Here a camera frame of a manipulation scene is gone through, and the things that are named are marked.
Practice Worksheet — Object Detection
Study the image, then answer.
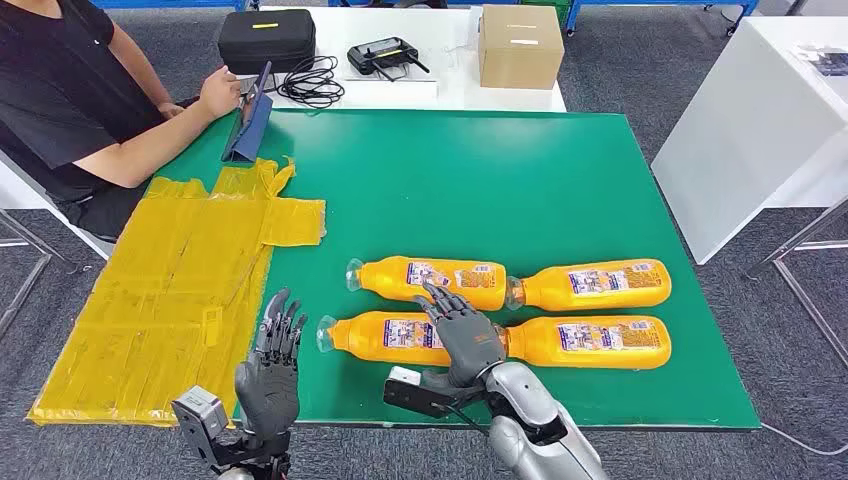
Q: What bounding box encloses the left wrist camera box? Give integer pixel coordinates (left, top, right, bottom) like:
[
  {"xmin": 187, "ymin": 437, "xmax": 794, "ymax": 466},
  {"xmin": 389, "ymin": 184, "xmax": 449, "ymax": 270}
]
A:
[{"xmin": 171, "ymin": 386, "xmax": 231, "ymax": 465}]

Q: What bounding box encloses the green plastic crate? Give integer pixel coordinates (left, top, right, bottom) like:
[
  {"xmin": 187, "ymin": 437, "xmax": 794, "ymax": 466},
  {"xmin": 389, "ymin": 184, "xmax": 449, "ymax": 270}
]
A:
[{"xmin": 519, "ymin": 0, "xmax": 574, "ymax": 28}]

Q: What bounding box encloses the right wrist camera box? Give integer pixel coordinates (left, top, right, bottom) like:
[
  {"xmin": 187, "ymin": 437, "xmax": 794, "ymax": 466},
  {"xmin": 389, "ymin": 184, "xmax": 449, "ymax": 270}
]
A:
[{"xmin": 382, "ymin": 366, "xmax": 465, "ymax": 420}]

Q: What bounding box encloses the white floor cable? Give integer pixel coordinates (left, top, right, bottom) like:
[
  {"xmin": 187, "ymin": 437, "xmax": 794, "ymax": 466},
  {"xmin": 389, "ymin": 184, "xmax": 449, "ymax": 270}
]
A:
[{"xmin": 760, "ymin": 421, "xmax": 848, "ymax": 458}]

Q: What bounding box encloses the black carrying case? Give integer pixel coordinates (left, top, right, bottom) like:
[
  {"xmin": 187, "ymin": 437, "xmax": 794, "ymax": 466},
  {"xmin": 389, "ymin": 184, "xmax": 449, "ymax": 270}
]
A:
[{"xmin": 217, "ymin": 8, "xmax": 318, "ymax": 76}]

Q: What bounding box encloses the person's right hand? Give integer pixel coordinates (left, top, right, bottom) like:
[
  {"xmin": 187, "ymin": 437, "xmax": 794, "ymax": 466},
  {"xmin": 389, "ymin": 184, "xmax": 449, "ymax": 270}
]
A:
[{"xmin": 197, "ymin": 64, "xmax": 243, "ymax": 122}]

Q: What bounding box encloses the orange Tide detergent bottle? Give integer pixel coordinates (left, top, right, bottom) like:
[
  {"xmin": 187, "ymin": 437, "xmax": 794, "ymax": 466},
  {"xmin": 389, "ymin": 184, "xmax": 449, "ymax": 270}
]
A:
[
  {"xmin": 496, "ymin": 315, "xmax": 673, "ymax": 371},
  {"xmin": 315, "ymin": 311, "xmax": 458, "ymax": 368},
  {"xmin": 345, "ymin": 255, "xmax": 509, "ymax": 313},
  {"xmin": 504, "ymin": 258, "xmax": 673, "ymax": 313}
]

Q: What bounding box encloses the yellow taped plastic sheet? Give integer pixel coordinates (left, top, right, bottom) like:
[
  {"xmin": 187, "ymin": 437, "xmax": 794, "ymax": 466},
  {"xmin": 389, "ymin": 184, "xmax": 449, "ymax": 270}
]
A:
[{"xmin": 26, "ymin": 156, "xmax": 327, "ymax": 429}]

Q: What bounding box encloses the tablet in blue cover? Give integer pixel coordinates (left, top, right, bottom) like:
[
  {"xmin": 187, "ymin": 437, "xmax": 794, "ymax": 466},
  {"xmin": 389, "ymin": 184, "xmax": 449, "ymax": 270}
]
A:
[{"xmin": 220, "ymin": 60, "xmax": 274, "ymax": 164}]

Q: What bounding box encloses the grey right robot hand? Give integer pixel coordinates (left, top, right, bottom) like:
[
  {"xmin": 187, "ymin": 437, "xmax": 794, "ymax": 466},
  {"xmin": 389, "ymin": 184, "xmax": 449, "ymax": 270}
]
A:
[{"xmin": 413, "ymin": 283, "xmax": 509, "ymax": 399}]

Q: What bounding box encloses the brown cardboard box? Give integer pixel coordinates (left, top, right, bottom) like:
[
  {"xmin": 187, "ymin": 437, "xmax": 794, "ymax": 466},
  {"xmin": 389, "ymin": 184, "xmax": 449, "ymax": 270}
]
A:
[{"xmin": 477, "ymin": 3, "xmax": 566, "ymax": 91}]

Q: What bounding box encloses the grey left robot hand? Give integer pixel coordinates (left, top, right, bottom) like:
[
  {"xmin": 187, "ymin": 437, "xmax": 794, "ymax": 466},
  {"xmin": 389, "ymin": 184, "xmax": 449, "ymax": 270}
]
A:
[{"xmin": 234, "ymin": 287, "xmax": 310, "ymax": 440}]

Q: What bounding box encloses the person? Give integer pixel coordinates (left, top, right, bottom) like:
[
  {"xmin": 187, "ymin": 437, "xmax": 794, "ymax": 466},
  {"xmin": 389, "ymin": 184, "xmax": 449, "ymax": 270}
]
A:
[{"xmin": 0, "ymin": 0, "xmax": 243, "ymax": 243}]

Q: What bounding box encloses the dark printed booklet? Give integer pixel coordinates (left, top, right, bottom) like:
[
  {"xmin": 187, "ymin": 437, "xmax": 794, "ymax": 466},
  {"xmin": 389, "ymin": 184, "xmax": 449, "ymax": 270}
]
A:
[{"xmin": 791, "ymin": 44, "xmax": 848, "ymax": 77}]

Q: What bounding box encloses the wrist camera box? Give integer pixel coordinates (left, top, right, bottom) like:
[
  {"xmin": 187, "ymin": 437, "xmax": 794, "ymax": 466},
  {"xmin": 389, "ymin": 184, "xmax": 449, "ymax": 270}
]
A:
[
  {"xmin": 382, "ymin": 366, "xmax": 465, "ymax": 420},
  {"xmin": 171, "ymin": 386, "xmax": 231, "ymax": 465}
]

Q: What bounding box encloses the black remote controller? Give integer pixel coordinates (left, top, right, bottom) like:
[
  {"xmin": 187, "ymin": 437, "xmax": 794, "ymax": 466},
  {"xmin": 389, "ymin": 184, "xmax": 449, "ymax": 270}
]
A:
[{"xmin": 345, "ymin": 36, "xmax": 432, "ymax": 83}]

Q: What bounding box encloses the blue shelf frame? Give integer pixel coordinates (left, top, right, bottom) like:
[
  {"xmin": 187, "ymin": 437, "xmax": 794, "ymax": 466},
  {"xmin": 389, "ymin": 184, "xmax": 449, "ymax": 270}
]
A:
[
  {"xmin": 563, "ymin": 0, "xmax": 761, "ymax": 38},
  {"xmin": 89, "ymin": 0, "xmax": 261, "ymax": 13}
]

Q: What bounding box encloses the black coiled cable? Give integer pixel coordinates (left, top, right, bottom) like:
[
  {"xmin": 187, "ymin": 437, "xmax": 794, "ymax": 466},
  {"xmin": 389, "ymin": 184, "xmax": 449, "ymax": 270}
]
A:
[{"xmin": 276, "ymin": 54, "xmax": 347, "ymax": 111}]

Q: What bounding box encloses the white desk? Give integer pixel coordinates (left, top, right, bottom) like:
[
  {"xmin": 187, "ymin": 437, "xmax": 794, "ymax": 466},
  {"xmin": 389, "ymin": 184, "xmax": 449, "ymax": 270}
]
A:
[{"xmin": 650, "ymin": 14, "xmax": 848, "ymax": 266}]

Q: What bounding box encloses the white chair with metal legs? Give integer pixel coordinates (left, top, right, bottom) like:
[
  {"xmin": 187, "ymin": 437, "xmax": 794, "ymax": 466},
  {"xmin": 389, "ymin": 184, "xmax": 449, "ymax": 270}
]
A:
[{"xmin": 0, "ymin": 148, "xmax": 117, "ymax": 339}]

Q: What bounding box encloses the metal table leg frame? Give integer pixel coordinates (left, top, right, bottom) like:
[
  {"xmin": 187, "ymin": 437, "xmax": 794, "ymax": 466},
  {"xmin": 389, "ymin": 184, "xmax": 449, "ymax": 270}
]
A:
[{"xmin": 741, "ymin": 195, "xmax": 848, "ymax": 372}]

